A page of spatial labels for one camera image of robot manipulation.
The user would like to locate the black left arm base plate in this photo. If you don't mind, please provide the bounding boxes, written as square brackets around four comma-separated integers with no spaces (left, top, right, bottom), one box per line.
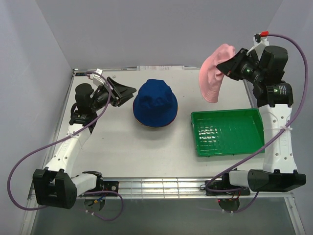
[78,180,119,197]

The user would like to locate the pink bucket hat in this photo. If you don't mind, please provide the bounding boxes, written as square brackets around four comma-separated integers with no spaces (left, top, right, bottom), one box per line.
[199,44,235,103]

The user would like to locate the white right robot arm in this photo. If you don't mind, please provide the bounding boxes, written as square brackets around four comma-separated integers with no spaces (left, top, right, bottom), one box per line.
[217,46,306,194]

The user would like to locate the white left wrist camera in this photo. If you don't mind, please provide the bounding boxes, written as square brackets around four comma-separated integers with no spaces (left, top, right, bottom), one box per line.
[89,69,106,87]

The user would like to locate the aluminium front rail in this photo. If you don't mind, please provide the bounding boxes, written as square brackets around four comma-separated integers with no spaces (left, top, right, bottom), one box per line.
[28,177,294,199]

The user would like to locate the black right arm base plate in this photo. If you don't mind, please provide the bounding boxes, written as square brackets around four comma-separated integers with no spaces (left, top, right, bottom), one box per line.
[199,180,250,196]

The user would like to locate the yellow bucket hat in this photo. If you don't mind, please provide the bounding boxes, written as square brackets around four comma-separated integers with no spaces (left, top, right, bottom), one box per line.
[135,119,174,129]

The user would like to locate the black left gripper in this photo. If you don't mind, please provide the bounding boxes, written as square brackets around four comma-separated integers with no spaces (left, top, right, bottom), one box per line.
[90,77,136,112]

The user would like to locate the dark red bucket hat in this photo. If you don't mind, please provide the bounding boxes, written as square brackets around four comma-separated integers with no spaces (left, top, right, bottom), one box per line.
[133,104,179,128]

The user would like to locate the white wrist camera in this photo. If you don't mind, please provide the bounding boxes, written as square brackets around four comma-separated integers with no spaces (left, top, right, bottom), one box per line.
[89,69,106,87]
[247,31,269,58]

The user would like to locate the green plastic tray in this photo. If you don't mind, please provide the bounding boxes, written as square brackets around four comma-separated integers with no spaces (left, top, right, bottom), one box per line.
[191,108,265,157]

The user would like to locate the blue bucket hat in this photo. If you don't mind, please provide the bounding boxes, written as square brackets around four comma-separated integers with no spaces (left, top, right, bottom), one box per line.
[133,79,178,128]

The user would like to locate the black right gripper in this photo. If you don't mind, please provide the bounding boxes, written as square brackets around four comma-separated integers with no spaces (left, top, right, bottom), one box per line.
[215,48,264,85]

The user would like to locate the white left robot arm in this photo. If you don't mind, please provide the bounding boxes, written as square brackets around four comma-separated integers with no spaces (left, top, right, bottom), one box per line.
[33,77,136,209]

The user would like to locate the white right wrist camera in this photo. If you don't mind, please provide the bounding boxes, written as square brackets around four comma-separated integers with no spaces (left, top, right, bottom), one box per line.
[247,31,269,58]

